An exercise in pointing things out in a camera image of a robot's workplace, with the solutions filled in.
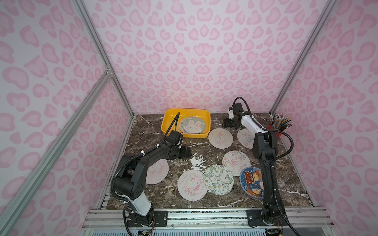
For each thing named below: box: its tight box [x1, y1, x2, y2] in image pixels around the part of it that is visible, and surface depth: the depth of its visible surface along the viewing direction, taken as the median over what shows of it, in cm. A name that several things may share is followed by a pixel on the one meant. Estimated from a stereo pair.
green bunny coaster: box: [182, 117, 206, 134], surface depth 113 cm
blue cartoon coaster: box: [239, 166, 264, 199], surface depth 87 cm
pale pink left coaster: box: [145, 158, 170, 185], surface depth 91 cm
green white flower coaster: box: [203, 164, 235, 196], surface depth 88 cm
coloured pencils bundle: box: [269, 113, 294, 131], surface depth 97 cm
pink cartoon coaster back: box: [208, 128, 234, 149], surface depth 106 cm
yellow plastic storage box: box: [160, 108, 212, 139], surface depth 113 cm
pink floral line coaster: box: [222, 150, 252, 177], surface depth 95 cm
